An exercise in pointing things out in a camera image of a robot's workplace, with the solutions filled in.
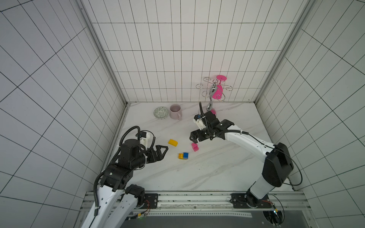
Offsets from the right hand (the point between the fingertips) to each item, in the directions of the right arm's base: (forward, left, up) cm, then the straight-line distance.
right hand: (196, 132), depth 86 cm
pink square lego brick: (-4, 0, -11) cm, 12 cm away
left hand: (-18, +18, +8) cm, 27 cm away
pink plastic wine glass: (+31, -16, +5) cm, 35 cm away
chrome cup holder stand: (+26, -10, +16) cm, 32 cm away
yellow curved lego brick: (-1, +15, -12) cm, 20 cm away
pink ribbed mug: (+21, +16, -5) cm, 27 cm away
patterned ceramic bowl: (+23, +28, -10) cm, 38 cm away
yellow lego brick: (-11, +9, -11) cm, 18 cm away
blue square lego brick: (-11, +6, -10) cm, 16 cm away
